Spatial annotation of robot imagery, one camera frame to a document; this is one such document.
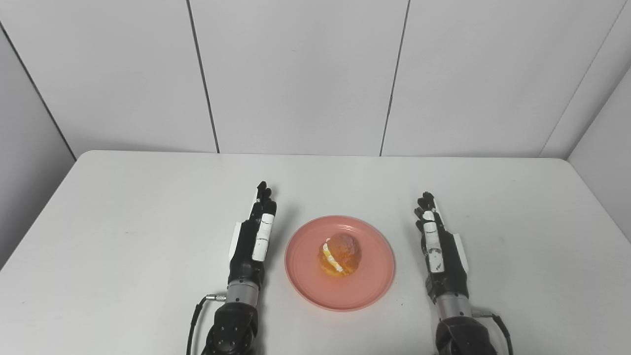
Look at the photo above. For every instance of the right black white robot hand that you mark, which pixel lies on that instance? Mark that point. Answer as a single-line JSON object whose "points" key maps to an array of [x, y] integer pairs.
{"points": [[438, 251]]}

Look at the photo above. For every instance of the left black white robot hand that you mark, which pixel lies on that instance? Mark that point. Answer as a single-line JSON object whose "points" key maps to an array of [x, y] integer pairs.
{"points": [[256, 241]]}

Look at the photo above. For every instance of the cream puff pastry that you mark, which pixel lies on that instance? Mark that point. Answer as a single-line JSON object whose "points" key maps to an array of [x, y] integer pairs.
{"points": [[340, 254]]}

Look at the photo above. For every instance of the pink round plate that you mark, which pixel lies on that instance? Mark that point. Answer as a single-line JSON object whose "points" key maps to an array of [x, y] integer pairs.
{"points": [[340, 264]]}

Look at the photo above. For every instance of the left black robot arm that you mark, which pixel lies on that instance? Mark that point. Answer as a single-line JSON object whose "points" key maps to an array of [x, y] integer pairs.
{"points": [[234, 325]]}

